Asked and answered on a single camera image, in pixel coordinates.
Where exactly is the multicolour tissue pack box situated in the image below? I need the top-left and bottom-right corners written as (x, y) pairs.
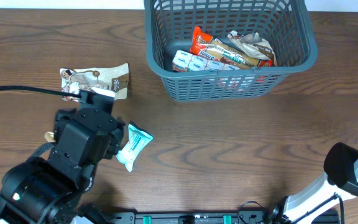
top-left (172, 49), bottom-right (254, 91)

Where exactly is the red orange pasta packet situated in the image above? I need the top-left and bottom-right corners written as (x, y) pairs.
top-left (190, 26), bottom-right (274, 69)

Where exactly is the beige grain pouch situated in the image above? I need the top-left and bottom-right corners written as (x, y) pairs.
top-left (60, 63), bottom-right (129, 100)
top-left (227, 30), bottom-right (277, 67)

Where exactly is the dark grey plastic basket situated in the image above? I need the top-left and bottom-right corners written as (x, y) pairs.
top-left (144, 0), bottom-right (318, 101)

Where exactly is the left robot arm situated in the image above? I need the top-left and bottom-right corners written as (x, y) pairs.
top-left (0, 90), bottom-right (124, 223)

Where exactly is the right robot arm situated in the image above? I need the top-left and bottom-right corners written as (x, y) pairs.
top-left (264, 142), bottom-right (358, 224)

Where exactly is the beige rice pouch lower left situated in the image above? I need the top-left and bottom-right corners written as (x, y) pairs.
top-left (44, 131), bottom-right (55, 142)

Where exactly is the teal white snack packet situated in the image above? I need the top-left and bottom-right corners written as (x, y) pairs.
top-left (116, 122), bottom-right (154, 172)

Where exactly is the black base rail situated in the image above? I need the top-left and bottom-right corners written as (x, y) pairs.
top-left (104, 208), bottom-right (341, 224)

